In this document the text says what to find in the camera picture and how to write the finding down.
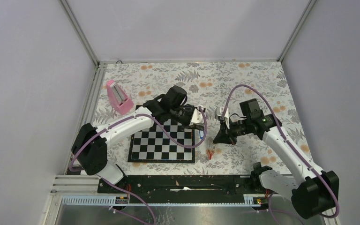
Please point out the floral table mat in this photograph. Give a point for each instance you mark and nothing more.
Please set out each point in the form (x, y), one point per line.
(212, 85)

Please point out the pink metronome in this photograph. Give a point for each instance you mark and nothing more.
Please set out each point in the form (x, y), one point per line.
(118, 99)

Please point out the keyring with red fob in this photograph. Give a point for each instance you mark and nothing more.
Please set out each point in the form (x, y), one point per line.
(210, 150)

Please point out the black white chessboard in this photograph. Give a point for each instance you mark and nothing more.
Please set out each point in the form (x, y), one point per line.
(152, 145)

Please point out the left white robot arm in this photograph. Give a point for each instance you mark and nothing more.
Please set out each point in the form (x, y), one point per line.
(92, 143)

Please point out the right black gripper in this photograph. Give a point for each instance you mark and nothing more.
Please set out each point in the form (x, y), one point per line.
(224, 137)

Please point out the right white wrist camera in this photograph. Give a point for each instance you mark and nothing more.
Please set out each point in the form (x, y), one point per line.
(222, 115)

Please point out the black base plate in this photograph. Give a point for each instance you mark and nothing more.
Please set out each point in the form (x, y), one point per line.
(193, 189)

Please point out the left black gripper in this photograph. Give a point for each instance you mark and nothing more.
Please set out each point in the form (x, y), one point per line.
(193, 126)

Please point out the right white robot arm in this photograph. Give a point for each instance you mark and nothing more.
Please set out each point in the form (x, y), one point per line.
(311, 190)

